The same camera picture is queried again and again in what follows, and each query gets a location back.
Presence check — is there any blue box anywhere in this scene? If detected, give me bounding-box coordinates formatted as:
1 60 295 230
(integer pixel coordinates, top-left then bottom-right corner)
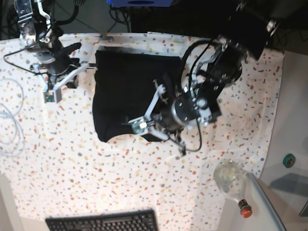
106 0 179 7

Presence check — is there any black t-shirt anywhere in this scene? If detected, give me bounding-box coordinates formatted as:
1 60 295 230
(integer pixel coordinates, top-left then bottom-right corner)
92 50 181 142

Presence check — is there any silver metal bar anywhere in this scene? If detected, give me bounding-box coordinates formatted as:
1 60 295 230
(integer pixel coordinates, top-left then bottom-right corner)
247 173 286 231

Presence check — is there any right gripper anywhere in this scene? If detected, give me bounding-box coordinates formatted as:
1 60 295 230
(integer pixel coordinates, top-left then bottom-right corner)
35 42 96 90

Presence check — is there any black computer keyboard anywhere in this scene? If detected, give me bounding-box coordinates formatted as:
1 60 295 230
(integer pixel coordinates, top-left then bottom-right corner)
45 209 159 231

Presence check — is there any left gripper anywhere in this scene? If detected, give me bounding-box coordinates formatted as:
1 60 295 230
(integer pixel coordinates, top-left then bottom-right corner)
142 79 193 155

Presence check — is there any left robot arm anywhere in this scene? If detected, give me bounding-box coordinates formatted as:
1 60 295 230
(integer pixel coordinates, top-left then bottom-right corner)
128 0 279 155

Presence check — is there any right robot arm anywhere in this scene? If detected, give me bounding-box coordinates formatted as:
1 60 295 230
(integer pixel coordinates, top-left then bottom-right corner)
14 0 85 90

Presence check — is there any clear bottle with orange cap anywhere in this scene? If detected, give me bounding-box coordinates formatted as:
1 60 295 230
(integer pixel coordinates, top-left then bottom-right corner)
213 159 253 218

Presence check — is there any white coiled cable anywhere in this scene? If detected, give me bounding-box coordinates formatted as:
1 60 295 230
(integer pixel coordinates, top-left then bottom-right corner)
0 77 26 158

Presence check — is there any green tape roll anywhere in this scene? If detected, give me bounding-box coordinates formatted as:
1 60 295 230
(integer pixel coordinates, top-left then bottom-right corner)
282 154 296 168

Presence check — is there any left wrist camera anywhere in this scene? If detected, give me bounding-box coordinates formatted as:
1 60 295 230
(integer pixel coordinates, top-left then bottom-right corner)
128 116 149 136

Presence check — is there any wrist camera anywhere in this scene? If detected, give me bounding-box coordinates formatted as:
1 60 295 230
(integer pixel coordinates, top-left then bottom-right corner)
43 89 62 103
128 116 149 136

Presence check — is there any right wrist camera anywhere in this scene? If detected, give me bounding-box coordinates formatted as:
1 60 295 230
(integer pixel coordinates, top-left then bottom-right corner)
43 89 62 103

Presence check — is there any terrazzo patterned tablecloth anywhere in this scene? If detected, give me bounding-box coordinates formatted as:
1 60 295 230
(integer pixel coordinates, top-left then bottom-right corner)
0 39 284 231

